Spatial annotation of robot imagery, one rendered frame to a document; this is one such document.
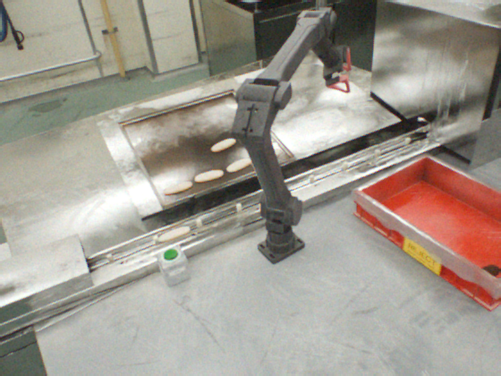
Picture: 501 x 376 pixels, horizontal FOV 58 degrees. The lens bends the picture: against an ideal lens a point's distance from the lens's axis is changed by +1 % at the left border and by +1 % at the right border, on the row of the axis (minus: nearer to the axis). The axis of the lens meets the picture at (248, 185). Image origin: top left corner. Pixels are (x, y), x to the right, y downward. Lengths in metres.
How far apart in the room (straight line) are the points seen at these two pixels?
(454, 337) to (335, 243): 0.39
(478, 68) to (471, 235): 0.51
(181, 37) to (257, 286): 3.87
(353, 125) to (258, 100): 0.85
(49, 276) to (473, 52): 1.38
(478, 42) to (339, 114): 0.55
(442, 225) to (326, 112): 0.66
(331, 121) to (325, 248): 0.62
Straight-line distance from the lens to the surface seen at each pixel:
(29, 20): 4.85
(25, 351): 1.42
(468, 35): 1.58
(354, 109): 1.86
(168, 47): 4.83
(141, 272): 1.32
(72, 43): 4.93
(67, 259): 1.33
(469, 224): 1.48
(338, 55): 1.39
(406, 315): 1.20
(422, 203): 1.52
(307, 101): 1.88
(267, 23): 3.18
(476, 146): 1.66
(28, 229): 1.68
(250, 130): 0.98
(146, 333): 1.21
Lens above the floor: 1.75
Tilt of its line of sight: 36 degrees down
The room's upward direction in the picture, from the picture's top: 7 degrees counter-clockwise
